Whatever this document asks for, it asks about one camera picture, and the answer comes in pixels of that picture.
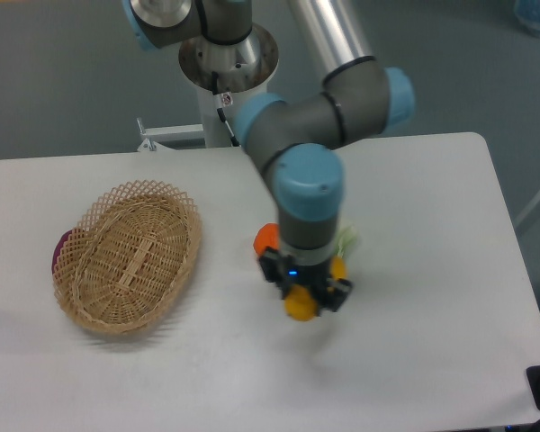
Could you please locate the purple fruit behind basket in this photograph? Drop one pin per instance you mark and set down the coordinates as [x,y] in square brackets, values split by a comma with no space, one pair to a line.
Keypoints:
[58,260]

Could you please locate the woven wicker basket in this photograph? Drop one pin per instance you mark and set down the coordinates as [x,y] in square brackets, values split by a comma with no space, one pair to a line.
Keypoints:
[129,258]

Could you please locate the green bok choy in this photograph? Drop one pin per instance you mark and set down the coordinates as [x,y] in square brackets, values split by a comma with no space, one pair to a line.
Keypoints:
[346,238]

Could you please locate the yellow mango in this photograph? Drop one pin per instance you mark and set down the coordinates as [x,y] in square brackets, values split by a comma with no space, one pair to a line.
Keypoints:
[300,306]

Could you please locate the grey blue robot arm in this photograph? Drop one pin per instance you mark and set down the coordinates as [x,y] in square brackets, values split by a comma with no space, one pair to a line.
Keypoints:
[293,146]

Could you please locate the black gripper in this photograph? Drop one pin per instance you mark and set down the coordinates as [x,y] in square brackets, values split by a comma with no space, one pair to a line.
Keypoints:
[284,271]

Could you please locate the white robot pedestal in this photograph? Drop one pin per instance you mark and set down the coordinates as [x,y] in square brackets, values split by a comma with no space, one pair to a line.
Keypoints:
[224,77]

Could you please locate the orange fruit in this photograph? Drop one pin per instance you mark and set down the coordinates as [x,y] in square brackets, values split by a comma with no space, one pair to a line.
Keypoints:
[266,237]

